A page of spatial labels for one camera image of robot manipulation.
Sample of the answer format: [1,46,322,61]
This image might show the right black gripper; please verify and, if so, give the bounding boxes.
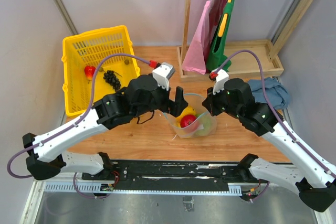
[202,83,243,119]

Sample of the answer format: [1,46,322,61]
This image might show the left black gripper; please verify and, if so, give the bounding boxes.
[133,78,188,118]

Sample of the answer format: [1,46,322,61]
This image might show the orange yellow mango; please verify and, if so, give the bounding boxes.
[181,106,196,117]

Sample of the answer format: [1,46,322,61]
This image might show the red pomegranate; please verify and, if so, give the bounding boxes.
[180,115,198,131]

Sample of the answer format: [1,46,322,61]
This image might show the green cabbage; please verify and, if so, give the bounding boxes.
[195,115,212,136]

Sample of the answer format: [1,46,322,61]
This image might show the clear zip top bag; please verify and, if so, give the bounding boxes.
[163,93,217,138]

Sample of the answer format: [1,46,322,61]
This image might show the yellow plastic basket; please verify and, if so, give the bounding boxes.
[61,25,140,118]

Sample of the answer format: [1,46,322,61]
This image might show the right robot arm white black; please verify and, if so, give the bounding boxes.
[202,77,335,212]

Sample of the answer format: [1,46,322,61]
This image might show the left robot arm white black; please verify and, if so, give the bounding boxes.
[23,75,188,180]

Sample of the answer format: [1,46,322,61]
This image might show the green hanging bag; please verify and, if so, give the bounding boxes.
[206,0,235,72]

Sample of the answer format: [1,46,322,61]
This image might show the pink hanging bag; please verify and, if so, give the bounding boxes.
[182,0,211,74]

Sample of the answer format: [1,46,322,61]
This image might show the dark red hanging bag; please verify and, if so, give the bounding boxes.
[209,0,226,34]

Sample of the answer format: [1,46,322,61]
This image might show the blue crumpled cloth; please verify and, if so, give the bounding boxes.
[247,77,290,110]

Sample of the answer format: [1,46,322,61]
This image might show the wooden rack tray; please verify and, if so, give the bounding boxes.
[176,0,314,82]

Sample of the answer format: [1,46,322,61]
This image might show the black grape bunch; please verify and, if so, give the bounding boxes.
[103,70,121,91]

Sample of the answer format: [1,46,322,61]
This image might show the red apple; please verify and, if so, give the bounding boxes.
[84,66,96,81]

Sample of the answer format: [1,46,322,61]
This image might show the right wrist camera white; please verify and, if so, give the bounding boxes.
[209,69,229,95]

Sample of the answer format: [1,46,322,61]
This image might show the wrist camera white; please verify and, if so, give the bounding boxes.
[209,69,229,95]
[152,62,175,90]

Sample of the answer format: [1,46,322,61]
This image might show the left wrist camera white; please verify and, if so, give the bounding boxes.
[152,62,175,90]

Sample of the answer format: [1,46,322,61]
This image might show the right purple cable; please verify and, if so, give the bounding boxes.
[209,49,336,204]

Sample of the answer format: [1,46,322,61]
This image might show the purple cable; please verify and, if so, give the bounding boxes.
[209,49,336,204]
[6,53,161,200]

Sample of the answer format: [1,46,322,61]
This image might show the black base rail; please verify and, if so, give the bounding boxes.
[80,159,266,195]

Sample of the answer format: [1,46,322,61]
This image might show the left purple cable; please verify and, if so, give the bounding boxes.
[6,53,161,200]

